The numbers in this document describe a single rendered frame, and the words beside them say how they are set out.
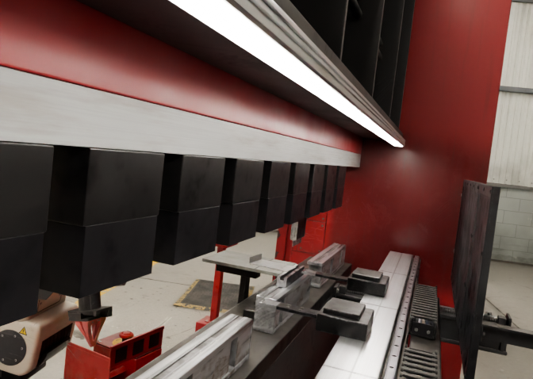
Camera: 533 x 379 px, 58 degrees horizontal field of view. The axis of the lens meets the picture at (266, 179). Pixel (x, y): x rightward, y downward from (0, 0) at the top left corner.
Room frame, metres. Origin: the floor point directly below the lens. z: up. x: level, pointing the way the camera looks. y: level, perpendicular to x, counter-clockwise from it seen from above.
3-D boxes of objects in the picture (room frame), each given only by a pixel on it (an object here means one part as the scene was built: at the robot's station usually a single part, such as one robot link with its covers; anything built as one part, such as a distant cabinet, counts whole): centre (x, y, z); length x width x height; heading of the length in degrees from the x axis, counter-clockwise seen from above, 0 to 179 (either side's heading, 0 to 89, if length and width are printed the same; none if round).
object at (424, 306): (1.19, -0.43, 1.02); 0.37 x 0.06 x 0.04; 161
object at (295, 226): (1.52, -0.12, 1.13); 0.10 x 0.02 x 0.10; 161
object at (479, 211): (1.57, -0.68, 1.12); 1.13 x 0.02 x 0.44; 161
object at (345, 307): (1.10, -0.14, 1.01); 0.26 x 0.12 x 0.05; 71
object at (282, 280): (1.49, -0.11, 0.99); 0.20 x 0.03 x 0.03; 161
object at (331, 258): (2.04, -0.30, 0.92); 0.50 x 0.06 x 0.10; 161
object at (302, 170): (1.35, -0.06, 1.26); 0.15 x 0.09 x 0.17; 161
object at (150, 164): (0.60, 0.20, 1.26); 0.15 x 0.09 x 0.17; 161
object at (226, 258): (1.56, 0.02, 1.00); 0.26 x 0.18 x 0.01; 71
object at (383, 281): (1.46, -0.27, 1.01); 0.26 x 0.12 x 0.05; 71
